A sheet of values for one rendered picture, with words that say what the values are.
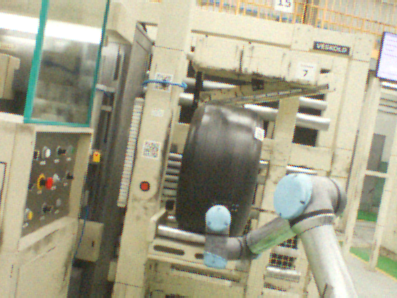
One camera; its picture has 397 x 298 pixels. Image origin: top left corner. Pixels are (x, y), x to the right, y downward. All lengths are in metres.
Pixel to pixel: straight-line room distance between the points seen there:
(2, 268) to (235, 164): 0.87
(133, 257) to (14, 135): 0.88
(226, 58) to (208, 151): 0.63
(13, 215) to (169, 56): 0.95
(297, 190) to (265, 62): 1.15
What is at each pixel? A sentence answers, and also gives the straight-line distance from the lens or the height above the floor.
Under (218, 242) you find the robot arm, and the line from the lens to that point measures 1.42.
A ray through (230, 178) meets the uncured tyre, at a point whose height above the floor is 1.18.
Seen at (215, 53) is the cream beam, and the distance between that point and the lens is 2.18.
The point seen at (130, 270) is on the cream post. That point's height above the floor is 0.69.
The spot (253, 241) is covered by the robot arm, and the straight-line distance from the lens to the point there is 1.46.
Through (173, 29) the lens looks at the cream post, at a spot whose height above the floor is 1.74.
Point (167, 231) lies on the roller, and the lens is 1.87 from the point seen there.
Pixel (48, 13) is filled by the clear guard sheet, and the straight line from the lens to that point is 1.39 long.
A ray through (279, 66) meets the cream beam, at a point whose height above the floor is 1.70.
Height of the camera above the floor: 1.34
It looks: 3 degrees down
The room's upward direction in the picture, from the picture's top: 10 degrees clockwise
